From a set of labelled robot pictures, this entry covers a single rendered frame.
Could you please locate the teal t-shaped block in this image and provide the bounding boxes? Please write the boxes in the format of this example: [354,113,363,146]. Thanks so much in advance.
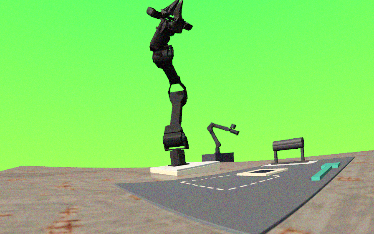
[311,162,341,181]

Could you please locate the cream tile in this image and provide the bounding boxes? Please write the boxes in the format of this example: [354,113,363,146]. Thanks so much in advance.
[237,168,288,176]

